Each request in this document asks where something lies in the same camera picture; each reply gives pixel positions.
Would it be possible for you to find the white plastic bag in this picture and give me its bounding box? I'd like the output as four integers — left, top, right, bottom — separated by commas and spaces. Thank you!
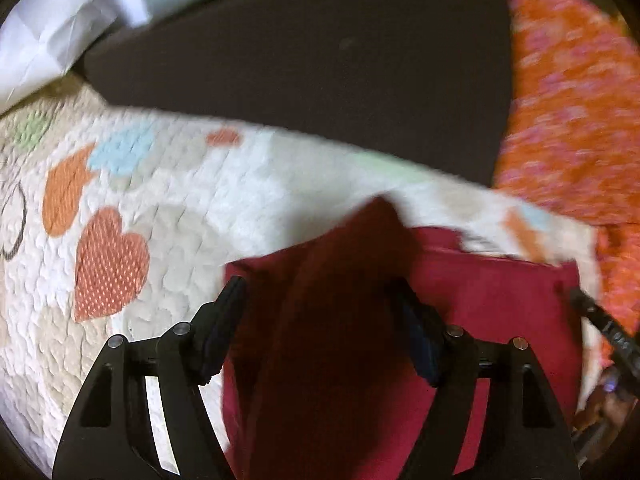
0, 0, 122, 116

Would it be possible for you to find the orange floral bedsheet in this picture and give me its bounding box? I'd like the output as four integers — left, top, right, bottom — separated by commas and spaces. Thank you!
494, 0, 639, 333

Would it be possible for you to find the white heart-patterned quilt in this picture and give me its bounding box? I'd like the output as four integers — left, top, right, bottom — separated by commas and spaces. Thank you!
1, 76, 600, 474

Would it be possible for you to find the person's right hand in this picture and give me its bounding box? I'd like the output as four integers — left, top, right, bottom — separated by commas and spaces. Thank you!
574, 365, 636, 431

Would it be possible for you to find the maroon red garment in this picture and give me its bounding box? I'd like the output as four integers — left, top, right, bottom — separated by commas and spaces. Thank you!
222, 197, 582, 479

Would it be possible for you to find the black folded cloth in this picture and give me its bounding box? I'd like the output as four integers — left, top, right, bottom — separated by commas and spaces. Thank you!
82, 0, 513, 185

